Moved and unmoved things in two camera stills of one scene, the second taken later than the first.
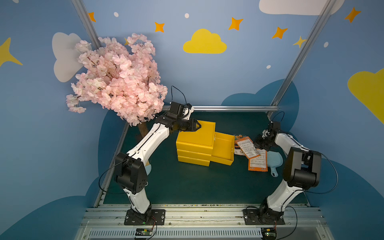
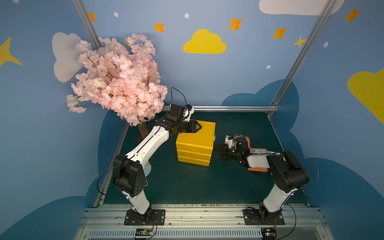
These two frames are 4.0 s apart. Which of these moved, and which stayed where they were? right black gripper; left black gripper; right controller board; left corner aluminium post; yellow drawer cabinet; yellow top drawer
Moved: right black gripper; yellow top drawer
Stayed: left black gripper; right controller board; left corner aluminium post; yellow drawer cabinet
